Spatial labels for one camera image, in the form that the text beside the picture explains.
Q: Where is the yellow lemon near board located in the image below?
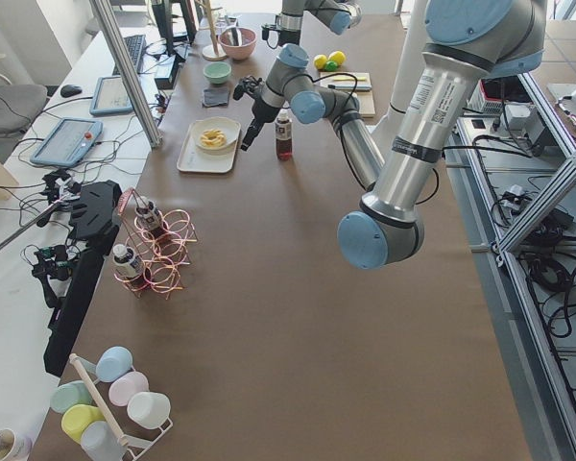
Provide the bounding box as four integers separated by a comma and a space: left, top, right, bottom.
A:
313, 54, 328, 70

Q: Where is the blue teach pendant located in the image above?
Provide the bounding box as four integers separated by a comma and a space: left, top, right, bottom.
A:
30, 118, 103, 167
89, 75, 133, 116

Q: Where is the green bowl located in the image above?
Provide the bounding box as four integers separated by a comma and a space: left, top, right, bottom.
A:
203, 61, 232, 85

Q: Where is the white wire cup rack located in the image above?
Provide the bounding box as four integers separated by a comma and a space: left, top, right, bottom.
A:
68, 353, 174, 460

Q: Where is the grey folded cloth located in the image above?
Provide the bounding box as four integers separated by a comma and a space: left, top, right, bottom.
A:
202, 86, 230, 108

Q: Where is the white cup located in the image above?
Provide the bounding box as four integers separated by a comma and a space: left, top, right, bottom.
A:
127, 391, 171, 429

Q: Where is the white round plate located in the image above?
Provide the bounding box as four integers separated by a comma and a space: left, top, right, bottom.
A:
191, 116, 241, 153

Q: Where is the black keyboard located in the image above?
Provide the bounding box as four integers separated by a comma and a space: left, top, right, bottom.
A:
124, 35, 146, 73

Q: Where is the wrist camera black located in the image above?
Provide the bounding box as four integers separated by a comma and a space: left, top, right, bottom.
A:
261, 24, 280, 49
232, 75, 264, 101

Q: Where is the yellow cup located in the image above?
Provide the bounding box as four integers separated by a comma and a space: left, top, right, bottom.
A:
60, 403, 105, 444

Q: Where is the green lime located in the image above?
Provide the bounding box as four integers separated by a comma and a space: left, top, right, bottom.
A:
324, 61, 339, 72

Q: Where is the aluminium frame post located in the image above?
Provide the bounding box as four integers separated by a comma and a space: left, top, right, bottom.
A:
89, 0, 162, 148

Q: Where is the black computer mouse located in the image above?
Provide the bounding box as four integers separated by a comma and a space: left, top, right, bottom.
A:
60, 85, 83, 98

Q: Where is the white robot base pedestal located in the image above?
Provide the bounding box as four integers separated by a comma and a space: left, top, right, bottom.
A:
372, 0, 428, 150

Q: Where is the yellow lemon far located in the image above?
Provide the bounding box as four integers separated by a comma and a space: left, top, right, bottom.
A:
328, 50, 346, 66

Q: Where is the grey blue cup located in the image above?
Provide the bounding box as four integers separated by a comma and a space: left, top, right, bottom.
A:
81, 421, 126, 461

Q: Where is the copper wire bottle rack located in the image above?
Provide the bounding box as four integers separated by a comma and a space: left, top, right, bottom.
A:
111, 187, 198, 298

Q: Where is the light blue cup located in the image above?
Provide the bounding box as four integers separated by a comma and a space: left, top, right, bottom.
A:
96, 346, 133, 383

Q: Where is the green cup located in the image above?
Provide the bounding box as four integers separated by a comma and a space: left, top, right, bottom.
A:
50, 380, 93, 414

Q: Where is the bamboo cutting board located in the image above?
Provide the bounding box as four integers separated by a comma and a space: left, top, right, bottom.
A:
319, 72, 375, 118

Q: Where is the pink cup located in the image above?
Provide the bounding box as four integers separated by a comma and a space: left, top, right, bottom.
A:
108, 371, 149, 407

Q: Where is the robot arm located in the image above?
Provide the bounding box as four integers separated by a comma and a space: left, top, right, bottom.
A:
275, 0, 362, 46
234, 1, 546, 269

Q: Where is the blue teach pendant near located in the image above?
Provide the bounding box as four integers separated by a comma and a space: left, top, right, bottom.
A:
30, 118, 103, 167

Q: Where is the blue teach pendant far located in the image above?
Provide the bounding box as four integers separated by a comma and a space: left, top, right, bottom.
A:
89, 75, 133, 116

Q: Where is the steel muddler black tip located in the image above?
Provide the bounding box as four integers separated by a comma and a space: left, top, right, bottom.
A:
327, 82, 372, 92

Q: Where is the yellow plastic knife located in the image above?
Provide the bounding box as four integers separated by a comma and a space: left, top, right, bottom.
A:
331, 74, 369, 82

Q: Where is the braided ring donut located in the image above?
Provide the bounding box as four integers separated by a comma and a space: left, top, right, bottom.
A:
199, 129, 227, 150

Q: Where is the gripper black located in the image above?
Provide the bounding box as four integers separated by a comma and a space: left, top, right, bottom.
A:
240, 93, 281, 152

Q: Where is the white serving tray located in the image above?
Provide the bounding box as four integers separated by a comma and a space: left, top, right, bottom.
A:
177, 122, 239, 174

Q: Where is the tea bottle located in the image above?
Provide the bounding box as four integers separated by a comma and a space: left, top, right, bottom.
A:
275, 109, 293, 160
135, 196, 167, 240
112, 244, 150, 292

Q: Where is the pink bowl with ice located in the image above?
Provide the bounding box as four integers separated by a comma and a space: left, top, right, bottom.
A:
219, 26, 257, 61

